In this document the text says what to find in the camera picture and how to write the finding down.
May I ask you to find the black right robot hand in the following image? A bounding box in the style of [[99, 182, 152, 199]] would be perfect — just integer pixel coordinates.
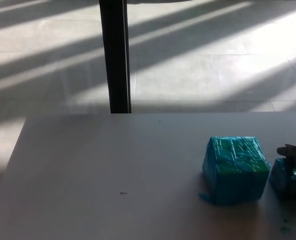
[[276, 143, 296, 171]]

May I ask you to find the small blue cube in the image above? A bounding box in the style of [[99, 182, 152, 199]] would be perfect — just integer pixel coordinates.
[[268, 158, 296, 201]]

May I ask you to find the large blue wrapped cube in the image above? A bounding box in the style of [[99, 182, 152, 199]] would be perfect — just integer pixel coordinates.
[[198, 135, 272, 207]]

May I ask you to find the black vertical window frame post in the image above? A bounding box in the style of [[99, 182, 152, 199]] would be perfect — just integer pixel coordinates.
[[99, 0, 132, 115]]

